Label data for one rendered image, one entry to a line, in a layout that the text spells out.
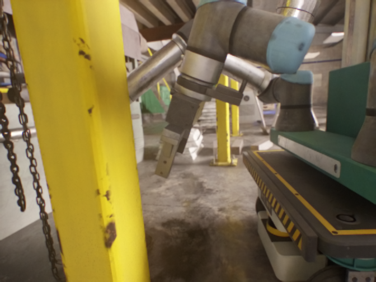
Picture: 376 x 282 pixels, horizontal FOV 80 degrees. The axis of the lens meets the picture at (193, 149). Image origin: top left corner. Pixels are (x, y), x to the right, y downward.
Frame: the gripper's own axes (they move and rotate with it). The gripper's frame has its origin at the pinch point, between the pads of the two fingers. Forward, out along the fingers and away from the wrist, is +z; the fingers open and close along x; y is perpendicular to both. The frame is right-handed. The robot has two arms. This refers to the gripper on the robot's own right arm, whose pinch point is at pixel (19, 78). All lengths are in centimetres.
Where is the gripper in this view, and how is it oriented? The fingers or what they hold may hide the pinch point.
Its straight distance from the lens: 88.1
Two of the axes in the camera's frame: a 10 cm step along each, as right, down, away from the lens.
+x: -5.7, -1.3, 8.1
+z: -8.2, 1.6, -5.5
